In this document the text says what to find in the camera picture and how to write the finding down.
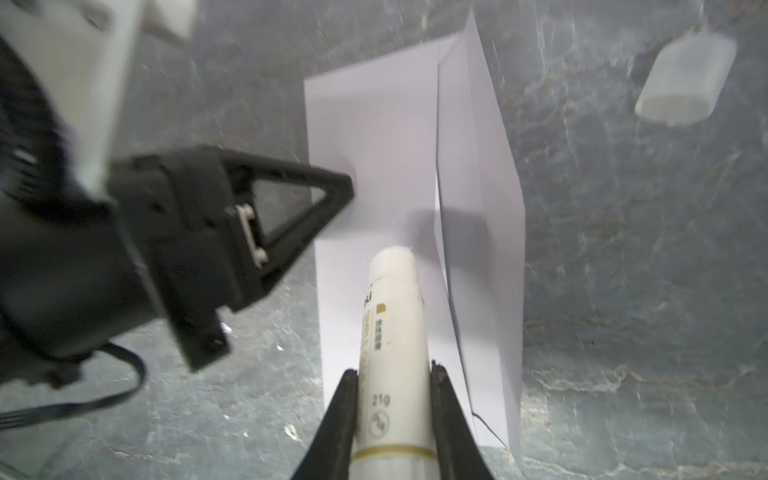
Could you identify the grey paper envelope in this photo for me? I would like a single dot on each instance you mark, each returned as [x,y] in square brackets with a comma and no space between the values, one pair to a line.
[421,134]

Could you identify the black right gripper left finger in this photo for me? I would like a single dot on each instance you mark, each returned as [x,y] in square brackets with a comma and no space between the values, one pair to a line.
[328,456]

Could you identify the white glue stick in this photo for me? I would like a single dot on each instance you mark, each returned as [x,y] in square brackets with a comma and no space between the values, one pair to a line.
[393,436]

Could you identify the white glue stick cap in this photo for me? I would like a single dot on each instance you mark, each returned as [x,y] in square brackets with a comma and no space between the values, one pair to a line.
[686,79]

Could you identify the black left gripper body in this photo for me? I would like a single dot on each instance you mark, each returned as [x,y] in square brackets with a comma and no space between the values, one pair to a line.
[177,210]

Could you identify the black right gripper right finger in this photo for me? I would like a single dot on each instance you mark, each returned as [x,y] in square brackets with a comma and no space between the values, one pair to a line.
[459,457]

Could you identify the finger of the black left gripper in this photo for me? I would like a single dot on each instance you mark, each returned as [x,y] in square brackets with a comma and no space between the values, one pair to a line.
[286,243]

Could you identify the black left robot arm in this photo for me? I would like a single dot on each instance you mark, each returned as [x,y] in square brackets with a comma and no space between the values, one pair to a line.
[69,285]

